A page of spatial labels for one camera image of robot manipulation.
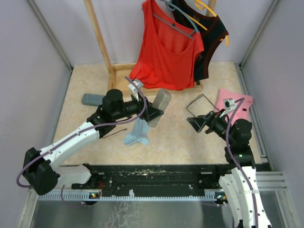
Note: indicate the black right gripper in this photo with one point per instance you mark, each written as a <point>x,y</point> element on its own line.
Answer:
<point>210,119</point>

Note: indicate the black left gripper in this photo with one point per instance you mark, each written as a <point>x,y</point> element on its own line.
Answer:
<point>151,112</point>

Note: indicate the wooden clothes rack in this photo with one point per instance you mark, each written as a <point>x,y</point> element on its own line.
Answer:
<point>117,72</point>

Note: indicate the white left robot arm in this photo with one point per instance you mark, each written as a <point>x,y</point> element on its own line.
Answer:
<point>40,166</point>

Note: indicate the grey glasses case green lining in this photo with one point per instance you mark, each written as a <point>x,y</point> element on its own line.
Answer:
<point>161,102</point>

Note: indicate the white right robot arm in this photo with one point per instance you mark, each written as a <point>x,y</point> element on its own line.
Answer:
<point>239,181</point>

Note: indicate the light blue cleaning cloth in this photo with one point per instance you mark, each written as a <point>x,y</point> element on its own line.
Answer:
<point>138,134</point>

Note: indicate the red tank top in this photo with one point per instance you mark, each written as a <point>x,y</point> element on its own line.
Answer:
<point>168,51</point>

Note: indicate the black maroon-trimmed tank top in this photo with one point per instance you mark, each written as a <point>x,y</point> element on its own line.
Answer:
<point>212,31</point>

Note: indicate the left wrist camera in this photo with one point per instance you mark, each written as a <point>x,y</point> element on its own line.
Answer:
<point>133,88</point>

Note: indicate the blue-grey glasses case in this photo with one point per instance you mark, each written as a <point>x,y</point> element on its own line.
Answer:
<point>92,99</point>

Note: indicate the grey clothes hanger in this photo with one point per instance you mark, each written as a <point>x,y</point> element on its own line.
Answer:
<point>181,22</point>

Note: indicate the black frame eyeglasses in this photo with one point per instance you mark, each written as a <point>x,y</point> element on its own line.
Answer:
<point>122,130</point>

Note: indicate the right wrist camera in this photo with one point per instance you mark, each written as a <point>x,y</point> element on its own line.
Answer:
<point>229,106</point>

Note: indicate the thin metal frame sunglasses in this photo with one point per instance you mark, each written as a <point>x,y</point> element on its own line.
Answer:
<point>198,104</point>

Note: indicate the yellow clothes hanger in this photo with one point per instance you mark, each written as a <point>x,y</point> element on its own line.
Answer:
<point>209,16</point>

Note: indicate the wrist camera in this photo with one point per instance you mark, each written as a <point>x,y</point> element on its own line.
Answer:
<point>229,106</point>
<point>133,88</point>

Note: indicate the folded pink t-shirt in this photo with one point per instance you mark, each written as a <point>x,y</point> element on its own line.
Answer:
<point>243,110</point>

